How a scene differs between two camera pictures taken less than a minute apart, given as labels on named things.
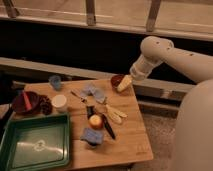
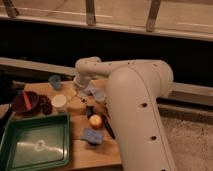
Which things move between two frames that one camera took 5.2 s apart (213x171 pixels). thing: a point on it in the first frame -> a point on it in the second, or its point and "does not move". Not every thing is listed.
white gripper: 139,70 -> 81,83
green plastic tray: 35,142 does not move
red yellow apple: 95,121 does not move
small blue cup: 55,82 does not move
